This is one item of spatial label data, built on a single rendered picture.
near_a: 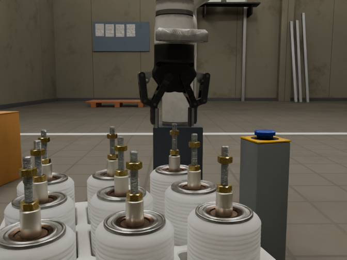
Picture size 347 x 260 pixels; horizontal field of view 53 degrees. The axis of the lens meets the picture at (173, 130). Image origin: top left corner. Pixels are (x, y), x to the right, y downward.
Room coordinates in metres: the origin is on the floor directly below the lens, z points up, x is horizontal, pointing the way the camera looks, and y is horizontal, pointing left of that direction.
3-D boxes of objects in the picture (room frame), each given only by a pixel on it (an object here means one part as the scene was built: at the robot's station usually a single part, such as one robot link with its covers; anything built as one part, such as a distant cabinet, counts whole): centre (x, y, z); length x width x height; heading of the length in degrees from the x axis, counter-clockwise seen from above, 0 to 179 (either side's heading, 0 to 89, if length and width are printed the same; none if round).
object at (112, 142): (0.64, 0.11, 0.30); 0.01 x 0.01 x 0.08
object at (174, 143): (0.67, 0.00, 0.31); 0.01 x 0.01 x 0.08
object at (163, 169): (0.67, 0.00, 0.25); 0.08 x 0.08 x 0.01
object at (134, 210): (0.41, 0.05, 0.26); 0.02 x 0.02 x 0.03
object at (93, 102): (6.78, 1.06, 0.05); 1.17 x 0.80 x 0.11; 92
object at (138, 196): (0.41, 0.05, 0.29); 0.02 x 0.02 x 0.01; 3
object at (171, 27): (0.65, -0.01, 0.52); 0.11 x 0.09 x 0.06; 12
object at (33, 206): (0.38, 0.16, 0.29); 0.02 x 0.02 x 0.01; 70
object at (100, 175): (0.64, 0.11, 0.25); 0.08 x 0.08 x 0.01
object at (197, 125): (1.04, -0.01, 0.15); 0.14 x 0.14 x 0.30; 1
